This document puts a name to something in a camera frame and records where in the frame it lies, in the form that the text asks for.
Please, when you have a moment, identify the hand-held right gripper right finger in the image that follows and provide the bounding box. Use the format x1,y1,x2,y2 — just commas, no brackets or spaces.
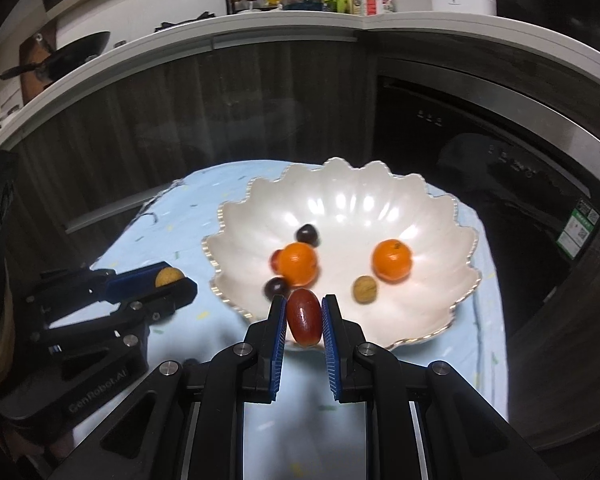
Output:
321,295,546,480

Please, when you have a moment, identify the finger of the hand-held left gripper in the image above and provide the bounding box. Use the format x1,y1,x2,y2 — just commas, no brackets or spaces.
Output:
27,261,176,311
32,280,198,356

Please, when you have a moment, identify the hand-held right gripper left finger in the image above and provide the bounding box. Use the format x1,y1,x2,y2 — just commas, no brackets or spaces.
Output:
45,295,287,480

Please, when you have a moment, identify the small yellow fruit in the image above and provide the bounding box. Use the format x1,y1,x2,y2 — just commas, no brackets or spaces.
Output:
155,267,185,289

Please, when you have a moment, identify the oblong red grape tomato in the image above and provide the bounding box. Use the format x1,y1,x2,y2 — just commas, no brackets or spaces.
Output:
286,287,323,348

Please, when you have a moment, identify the dark plum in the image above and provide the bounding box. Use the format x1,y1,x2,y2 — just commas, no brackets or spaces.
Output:
263,276,290,301

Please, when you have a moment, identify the brown walnut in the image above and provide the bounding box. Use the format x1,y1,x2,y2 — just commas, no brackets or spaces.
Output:
351,275,379,306

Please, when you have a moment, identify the orange mandarin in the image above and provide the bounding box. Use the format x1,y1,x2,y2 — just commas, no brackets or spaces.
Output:
370,239,413,282
276,241,320,286

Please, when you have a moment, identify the white scalloped bowl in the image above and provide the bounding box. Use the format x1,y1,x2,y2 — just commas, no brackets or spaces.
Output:
201,157,482,352

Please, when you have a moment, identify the light blue speckled tablecloth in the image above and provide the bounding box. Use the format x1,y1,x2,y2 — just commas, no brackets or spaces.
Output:
87,159,512,480

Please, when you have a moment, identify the dark wood cabinet door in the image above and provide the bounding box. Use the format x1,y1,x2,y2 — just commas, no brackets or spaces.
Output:
0,40,378,271

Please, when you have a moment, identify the wooden cutting board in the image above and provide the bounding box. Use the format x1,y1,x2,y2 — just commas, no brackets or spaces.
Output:
19,32,56,103

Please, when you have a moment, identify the black wok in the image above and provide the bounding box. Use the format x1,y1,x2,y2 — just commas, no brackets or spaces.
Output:
0,30,112,81

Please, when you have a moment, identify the black stove grate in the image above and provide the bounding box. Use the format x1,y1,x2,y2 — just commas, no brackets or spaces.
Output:
155,12,216,33

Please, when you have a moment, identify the green and white sticker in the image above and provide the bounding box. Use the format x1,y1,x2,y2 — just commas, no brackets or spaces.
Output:
556,199,600,261

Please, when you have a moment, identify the white kitchen countertop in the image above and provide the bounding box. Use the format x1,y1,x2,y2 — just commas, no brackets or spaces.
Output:
0,10,600,161

